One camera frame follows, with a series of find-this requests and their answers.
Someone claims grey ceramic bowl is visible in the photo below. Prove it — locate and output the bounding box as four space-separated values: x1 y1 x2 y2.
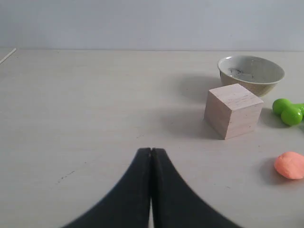
217 55 285 97

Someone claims green plastic dumbbell toy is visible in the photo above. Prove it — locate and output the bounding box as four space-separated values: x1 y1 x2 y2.
272 98 304 126

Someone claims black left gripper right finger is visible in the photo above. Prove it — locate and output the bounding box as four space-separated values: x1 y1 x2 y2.
151 148 239 228

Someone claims light wooden cube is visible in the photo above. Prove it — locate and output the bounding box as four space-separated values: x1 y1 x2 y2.
204 84 263 139

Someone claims orange soft dough lump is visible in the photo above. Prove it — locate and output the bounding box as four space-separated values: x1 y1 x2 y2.
274 151 304 180

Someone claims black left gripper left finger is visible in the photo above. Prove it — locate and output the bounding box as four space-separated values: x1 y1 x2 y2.
65 148 151 228

